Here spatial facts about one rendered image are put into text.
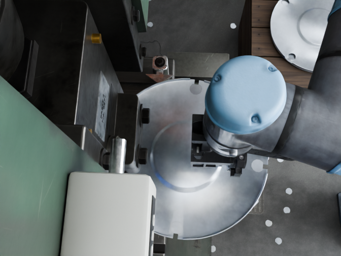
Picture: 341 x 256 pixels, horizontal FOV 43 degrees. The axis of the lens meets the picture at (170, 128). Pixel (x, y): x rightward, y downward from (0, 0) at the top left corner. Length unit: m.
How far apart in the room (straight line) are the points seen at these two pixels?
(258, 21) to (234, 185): 0.72
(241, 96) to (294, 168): 1.21
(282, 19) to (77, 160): 1.19
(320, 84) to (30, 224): 0.36
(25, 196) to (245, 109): 0.28
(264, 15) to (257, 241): 0.75
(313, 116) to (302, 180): 1.17
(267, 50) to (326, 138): 0.91
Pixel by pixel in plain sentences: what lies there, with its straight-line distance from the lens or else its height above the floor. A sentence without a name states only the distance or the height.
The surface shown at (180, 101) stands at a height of 0.79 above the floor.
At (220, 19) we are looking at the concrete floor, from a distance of 1.76.
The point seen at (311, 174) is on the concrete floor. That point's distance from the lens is 1.62.
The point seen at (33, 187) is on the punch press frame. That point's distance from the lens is 0.17.
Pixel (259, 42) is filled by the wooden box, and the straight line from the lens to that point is 1.34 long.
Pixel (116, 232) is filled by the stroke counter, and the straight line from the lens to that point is 0.20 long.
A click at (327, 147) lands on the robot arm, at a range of 0.44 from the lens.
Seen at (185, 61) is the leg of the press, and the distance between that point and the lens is 0.97.
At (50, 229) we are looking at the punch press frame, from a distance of 0.19.
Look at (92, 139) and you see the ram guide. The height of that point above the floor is 1.25.
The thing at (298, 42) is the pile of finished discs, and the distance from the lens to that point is 1.35.
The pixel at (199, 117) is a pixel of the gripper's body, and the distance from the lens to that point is 0.56.
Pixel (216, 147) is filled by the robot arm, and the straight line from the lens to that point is 0.53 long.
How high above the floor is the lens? 1.53
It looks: 75 degrees down
